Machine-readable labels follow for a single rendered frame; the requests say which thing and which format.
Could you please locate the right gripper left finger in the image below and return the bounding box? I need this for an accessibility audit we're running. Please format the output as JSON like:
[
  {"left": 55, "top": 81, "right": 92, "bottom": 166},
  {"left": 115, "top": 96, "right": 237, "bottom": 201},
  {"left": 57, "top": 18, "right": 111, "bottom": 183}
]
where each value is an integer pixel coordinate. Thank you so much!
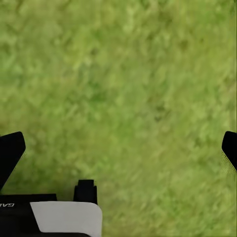
[{"left": 0, "top": 131, "right": 26, "bottom": 191}]

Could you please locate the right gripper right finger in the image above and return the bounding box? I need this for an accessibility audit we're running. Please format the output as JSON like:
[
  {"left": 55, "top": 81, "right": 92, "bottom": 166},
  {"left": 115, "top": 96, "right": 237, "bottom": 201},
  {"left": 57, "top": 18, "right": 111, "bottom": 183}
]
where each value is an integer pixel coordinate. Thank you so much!
[{"left": 222, "top": 131, "right": 237, "bottom": 170}]

